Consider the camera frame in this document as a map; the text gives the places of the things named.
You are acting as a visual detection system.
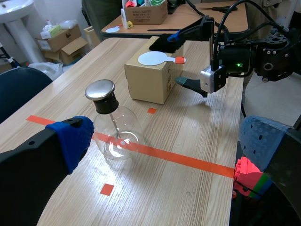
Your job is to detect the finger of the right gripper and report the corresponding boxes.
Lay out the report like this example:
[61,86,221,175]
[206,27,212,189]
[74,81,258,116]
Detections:
[174,76,209,98]
[167,15,215,43]

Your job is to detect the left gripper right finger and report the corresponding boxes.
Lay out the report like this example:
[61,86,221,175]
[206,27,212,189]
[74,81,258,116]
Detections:
[238,115,301,226]

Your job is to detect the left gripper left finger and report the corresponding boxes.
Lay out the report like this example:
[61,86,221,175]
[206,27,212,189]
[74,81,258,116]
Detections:
[0,115,95,226]

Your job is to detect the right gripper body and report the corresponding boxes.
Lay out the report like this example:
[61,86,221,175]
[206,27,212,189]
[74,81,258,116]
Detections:
[208,39,259,77]

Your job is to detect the wooden desk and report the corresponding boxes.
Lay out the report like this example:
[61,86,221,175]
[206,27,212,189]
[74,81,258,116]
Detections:
[101,0,250,40]

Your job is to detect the red green blue brick block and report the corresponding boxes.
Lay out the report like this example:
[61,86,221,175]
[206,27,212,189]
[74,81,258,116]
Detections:
[232,156,274,201]

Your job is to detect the black fur patch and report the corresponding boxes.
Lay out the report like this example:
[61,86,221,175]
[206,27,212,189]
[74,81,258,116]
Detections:
[148,33,186,54]

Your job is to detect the brown cardboard box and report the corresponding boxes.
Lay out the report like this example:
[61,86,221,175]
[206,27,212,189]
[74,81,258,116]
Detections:
[124,36,187,105]

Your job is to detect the cardboard box with print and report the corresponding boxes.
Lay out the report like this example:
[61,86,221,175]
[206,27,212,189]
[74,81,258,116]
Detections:
[124,0,168,25]

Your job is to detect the clear glass flask, metal disc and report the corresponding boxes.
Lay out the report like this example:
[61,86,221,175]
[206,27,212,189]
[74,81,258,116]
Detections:
[85,79,145,161]

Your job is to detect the dark blue chair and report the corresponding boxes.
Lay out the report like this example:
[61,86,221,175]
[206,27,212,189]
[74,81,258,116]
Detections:
[0,66,53,125]

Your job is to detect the white plastic bag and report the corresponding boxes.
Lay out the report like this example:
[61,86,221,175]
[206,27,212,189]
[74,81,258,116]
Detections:
[27,61,64,81]

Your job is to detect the open cardboard box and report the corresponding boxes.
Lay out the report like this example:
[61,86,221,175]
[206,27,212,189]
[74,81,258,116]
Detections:
[35,23,83,53]

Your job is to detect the white wash basin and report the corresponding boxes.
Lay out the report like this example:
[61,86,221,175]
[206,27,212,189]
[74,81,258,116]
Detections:
[0,0,46,65]

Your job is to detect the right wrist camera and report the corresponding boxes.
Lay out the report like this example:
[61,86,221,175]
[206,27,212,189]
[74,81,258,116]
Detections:
[200,64,227,94]

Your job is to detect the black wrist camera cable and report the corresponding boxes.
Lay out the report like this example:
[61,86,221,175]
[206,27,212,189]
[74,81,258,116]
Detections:
[213,0,247,68]

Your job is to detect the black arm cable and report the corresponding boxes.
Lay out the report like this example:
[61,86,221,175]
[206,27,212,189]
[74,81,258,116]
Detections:
[218,21,290,48]

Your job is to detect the grey metal plate, orange handle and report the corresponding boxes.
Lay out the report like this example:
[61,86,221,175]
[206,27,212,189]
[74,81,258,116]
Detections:
[137,51,187,67]

